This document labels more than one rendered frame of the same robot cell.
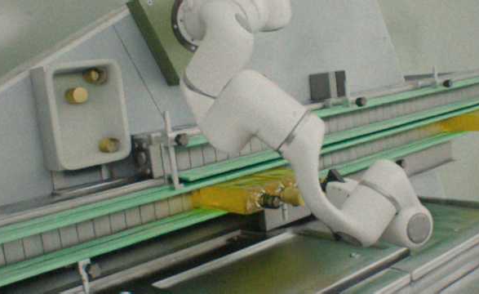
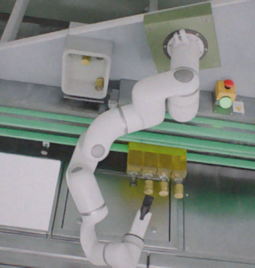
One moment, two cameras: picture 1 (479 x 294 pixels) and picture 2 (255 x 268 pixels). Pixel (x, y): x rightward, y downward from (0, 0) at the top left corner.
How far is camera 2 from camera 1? 1.26 m
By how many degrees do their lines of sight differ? 52
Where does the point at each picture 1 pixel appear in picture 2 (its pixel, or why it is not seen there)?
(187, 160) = not seen: hidden behind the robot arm
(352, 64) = not seen: outside the picture
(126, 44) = (136, 36)
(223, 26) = (83, 148)
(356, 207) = (94, 252)
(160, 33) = (152, 46)
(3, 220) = (22, 106)
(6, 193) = (43, 79)
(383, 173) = (110, 254)
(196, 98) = (78, 151)
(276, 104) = (79, 200)
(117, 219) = not seen: hidden behind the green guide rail
